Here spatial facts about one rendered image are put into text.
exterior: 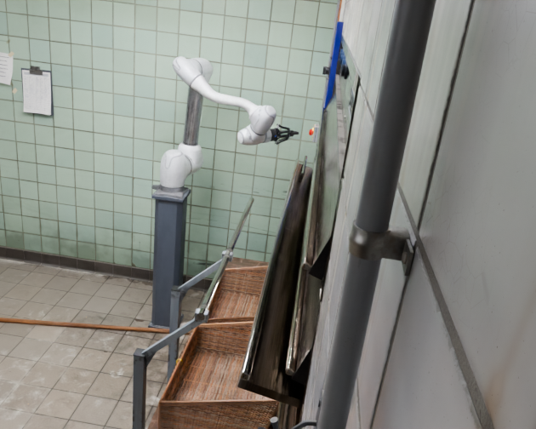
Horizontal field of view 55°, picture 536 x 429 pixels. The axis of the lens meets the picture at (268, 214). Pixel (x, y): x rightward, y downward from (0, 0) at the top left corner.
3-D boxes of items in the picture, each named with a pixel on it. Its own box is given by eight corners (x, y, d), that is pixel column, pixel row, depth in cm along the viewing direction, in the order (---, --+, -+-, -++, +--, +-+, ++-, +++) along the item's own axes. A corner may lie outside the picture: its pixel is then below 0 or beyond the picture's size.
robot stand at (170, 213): (156, 312, 383) (161, 185, 345) (184, 316, 382) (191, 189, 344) (147, 328, 364) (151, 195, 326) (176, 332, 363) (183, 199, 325)
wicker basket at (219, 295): (298, 304, 306) (305, 262, 296) (288, 363, 254) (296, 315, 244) (218, 290, 310) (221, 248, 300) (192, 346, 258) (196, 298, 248)
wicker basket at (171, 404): (290, 366, 252) (298, 317, 242) (276, 457, 200) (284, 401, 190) (193, 348, 256) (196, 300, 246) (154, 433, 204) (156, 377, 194)
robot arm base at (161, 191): (156, 185, 345) (156, 177, 342) (189, 189, 343) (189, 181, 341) (147, 194, 328) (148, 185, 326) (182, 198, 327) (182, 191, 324)
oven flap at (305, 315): (320, 162, 278) (339, 129, 271) (302, 382, 113) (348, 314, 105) (313, 158, 278) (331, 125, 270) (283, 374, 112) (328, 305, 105)
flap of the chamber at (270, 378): (293, 166, 281) (328, 178, 281) (236, 387, 115) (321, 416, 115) (294, 162, 280) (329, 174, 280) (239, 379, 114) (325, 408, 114)
